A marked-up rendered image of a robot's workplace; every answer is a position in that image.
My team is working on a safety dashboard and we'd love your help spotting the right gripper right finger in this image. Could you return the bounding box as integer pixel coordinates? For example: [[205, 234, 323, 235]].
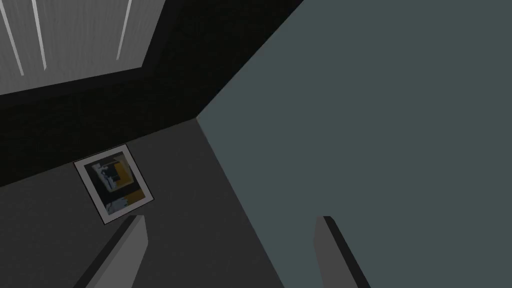
[[312, 215, 372, 288]]

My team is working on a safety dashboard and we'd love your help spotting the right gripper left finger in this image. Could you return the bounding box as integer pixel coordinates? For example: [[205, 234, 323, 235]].
[[73, 214, 149, 288]]

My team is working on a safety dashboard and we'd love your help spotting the white framed wall picture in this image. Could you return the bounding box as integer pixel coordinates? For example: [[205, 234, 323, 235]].
[[73, 143, 155, 226]]

